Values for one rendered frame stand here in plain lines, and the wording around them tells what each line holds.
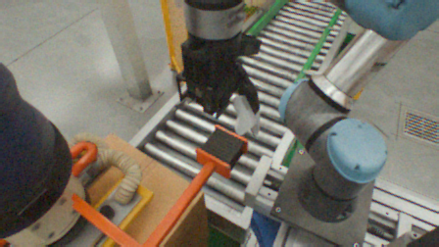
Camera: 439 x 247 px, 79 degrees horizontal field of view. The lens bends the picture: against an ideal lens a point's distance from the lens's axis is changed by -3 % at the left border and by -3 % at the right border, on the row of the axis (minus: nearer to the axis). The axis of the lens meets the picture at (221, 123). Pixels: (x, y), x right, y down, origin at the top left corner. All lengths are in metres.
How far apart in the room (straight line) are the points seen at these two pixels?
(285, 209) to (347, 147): 0.24
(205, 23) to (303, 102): 0.36
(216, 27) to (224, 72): 0.09
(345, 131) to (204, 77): 0.32
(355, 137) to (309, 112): 0.11
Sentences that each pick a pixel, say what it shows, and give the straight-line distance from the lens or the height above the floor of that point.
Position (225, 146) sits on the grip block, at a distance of 0.59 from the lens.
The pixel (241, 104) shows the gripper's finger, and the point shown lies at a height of 1.37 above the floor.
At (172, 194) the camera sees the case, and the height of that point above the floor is 0.94.
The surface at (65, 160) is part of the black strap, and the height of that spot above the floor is 1.30.
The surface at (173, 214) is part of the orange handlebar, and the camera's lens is 0.54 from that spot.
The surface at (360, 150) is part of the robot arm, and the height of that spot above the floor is 1.26.
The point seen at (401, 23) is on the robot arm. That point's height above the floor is 1.58.
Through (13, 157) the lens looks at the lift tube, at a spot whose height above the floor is 1.39.
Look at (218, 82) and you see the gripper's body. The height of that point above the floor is 1.43.
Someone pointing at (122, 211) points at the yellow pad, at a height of 1.08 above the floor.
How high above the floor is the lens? 1.69
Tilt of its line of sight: 50 degrees down
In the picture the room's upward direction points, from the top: straight up
